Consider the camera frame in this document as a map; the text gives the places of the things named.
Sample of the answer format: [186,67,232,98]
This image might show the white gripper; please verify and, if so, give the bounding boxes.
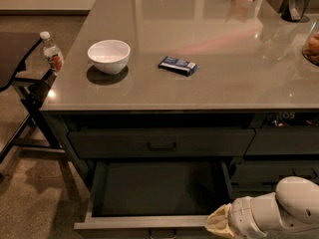
[205,193,282,239]

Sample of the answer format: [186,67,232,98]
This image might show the clear plastic water bottle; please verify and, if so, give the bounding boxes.
[40,31,64,73]

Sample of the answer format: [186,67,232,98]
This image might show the glass jar with snacks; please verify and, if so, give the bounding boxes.
[302,20,319,66]

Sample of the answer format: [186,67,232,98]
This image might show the dark metal container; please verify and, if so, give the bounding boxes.
[281,0,310,22]

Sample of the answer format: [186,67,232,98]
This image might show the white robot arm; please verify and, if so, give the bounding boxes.
[205,176,319,239]

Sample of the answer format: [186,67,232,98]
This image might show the grey drawer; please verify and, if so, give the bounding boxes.
[232,185,274,198]
[231,160,319,184]
[68,127,254,158]
[74,159,234,239]
[246,126,319,155]

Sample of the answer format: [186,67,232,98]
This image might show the blue snack packet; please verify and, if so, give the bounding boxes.
[159,56,198,77]

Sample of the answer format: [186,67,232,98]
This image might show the white ceramic bowl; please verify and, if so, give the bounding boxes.
[88,40,131,75]

